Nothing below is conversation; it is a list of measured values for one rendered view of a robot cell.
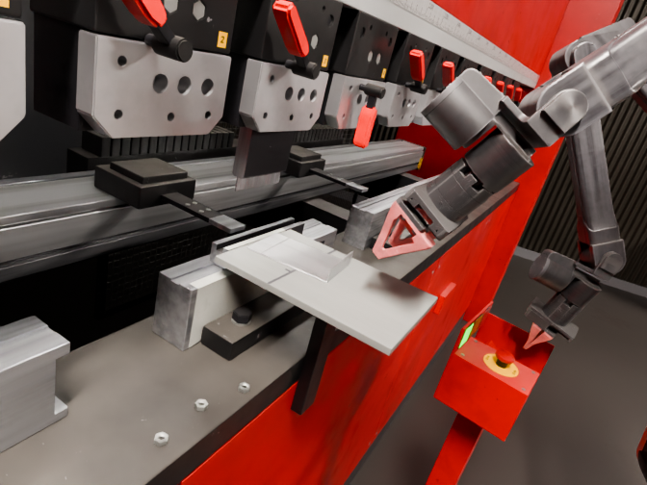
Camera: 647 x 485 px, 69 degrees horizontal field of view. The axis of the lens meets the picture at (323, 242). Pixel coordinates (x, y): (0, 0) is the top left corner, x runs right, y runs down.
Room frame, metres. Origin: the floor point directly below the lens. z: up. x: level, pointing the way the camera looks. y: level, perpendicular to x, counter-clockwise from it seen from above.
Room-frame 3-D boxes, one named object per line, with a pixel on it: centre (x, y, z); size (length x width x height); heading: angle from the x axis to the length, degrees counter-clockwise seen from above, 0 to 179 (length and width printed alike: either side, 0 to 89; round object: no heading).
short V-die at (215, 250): (0.68, 0.10, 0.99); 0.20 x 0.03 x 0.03; 155
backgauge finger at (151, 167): (0.72, 0.25, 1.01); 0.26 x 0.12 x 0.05; 65
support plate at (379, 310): (0.58, -0.02, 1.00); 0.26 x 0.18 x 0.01; 65
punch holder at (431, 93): (1.17, -0.13, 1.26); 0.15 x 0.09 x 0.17; 155
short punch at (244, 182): (0.65, 0.11, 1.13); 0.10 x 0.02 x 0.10; 155
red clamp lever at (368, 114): (0.76, -0.01, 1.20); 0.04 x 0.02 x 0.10; 65
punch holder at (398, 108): (0.99, -0.05, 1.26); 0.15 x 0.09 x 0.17; 155
